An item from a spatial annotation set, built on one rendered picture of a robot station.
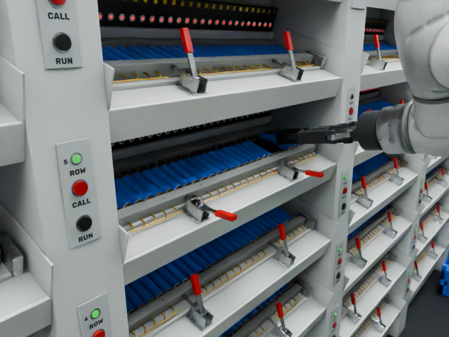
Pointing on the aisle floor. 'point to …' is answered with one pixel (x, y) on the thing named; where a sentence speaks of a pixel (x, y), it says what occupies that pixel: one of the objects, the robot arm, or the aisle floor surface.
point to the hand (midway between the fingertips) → (292, 136)
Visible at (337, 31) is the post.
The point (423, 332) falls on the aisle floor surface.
